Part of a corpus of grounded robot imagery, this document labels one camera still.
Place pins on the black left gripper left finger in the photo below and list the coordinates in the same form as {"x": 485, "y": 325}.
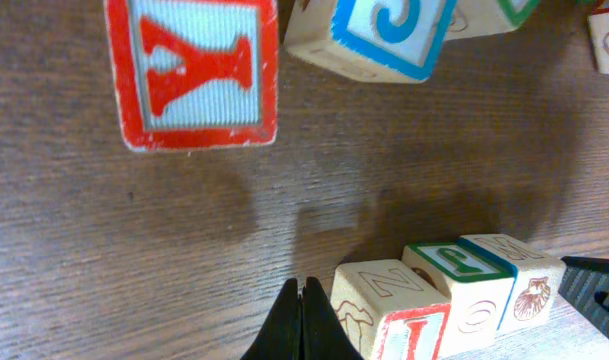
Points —
{"x": 280, "y": 335}

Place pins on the blue 5 wooden block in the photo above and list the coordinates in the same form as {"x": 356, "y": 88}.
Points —
{"x": 377, "y": 41}

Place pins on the blue letter wooden block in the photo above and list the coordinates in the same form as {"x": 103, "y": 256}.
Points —
{"x": 537, "y": 277}

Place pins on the red Y wooden block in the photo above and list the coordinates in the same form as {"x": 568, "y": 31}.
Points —
{"x": 194, "y": 74}

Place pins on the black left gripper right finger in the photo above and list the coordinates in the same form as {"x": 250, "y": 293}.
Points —
{"x": 323, "y": 337}

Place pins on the red 9 wooden block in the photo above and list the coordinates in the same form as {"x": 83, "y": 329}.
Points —
{"x": 598, "y": 21}

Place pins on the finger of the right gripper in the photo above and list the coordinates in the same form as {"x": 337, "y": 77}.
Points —
{"x": 585, "y": 286}

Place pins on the green letter wooden block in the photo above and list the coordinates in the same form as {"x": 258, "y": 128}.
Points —
{"x": 477, "y": 287}

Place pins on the green N wooden block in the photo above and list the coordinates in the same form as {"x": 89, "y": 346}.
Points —
{"x": 476, "y": 18}

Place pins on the red I wooden block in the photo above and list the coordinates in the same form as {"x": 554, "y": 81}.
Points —
{"x": 388, "y": 311}

